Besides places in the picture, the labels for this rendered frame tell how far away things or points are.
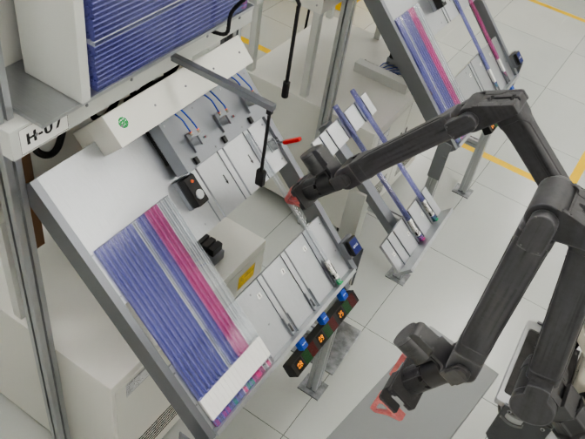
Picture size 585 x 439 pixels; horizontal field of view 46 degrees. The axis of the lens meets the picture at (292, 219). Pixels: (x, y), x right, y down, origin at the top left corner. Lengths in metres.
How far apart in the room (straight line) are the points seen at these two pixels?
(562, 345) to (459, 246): 2.17
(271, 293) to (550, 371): 0.84
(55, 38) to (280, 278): 0.86
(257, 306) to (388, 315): 1.21
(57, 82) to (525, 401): 1.05
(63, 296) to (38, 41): 0.87
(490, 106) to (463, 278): 1.81
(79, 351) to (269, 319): 0.52
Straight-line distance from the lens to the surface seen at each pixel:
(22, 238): 1.60
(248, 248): 2.19
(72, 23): 1.33
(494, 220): 3.53
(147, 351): 1.59
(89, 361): 1.93
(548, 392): 1.24
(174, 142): 1.65
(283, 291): 1.86
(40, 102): 1.44
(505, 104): 1.45
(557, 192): 1.04
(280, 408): 2.59
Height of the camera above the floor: 2.22
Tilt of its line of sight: 44 degrees down
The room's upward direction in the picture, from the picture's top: 11 degrees clockwise
